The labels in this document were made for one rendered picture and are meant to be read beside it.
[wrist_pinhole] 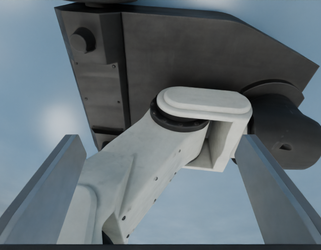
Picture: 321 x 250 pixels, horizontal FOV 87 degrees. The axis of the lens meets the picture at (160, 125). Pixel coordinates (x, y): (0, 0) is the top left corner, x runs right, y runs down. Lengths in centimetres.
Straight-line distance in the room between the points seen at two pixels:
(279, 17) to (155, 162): 56
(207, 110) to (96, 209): 26
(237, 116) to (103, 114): 40
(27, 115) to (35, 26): 47
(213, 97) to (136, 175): 23
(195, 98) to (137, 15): 23
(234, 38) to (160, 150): 31
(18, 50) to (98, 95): 42
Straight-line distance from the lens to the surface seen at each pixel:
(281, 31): 69
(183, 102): 35
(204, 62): 47
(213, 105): 36
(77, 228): 21
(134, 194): 27
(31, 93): 96
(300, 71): 56
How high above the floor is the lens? 61
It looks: 49 degrees down
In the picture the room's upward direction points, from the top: 172 degrees counter-clockwise
